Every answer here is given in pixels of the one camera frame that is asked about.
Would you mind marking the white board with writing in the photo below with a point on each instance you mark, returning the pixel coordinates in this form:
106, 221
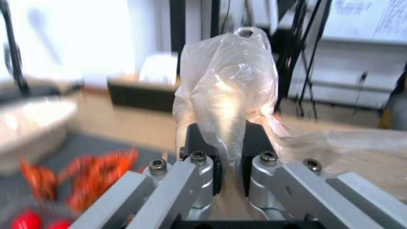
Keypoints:
365, 16

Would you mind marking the white disposable takeout box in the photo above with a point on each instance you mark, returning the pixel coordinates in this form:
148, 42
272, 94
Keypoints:
28, 126

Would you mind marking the black rectangular box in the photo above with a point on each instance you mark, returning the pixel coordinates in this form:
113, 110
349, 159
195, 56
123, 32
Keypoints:
143, 95

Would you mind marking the black upright frame post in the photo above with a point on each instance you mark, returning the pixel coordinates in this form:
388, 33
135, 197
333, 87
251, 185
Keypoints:
194, 21

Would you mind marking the dark grey table mat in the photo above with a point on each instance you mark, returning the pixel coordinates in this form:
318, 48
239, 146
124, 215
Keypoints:
149, 145

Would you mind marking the translucent plastic delivery bag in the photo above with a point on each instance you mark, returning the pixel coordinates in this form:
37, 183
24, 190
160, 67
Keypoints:
229, 83

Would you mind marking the white carton box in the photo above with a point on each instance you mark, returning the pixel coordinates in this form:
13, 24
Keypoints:
159, 69

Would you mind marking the black stand pole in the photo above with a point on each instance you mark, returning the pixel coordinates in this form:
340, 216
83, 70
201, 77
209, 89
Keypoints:
16, 59

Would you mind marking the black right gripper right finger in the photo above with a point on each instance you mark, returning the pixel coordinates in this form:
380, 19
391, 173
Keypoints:
264, 176

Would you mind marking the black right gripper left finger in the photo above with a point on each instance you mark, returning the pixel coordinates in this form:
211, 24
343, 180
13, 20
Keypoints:
197, 176

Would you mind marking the orange red crayfish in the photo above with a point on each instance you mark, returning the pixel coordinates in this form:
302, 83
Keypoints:
95, 171
39, 179

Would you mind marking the small red tomato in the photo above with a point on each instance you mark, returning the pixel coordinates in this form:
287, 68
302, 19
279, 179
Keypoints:
58, 224
26, 219

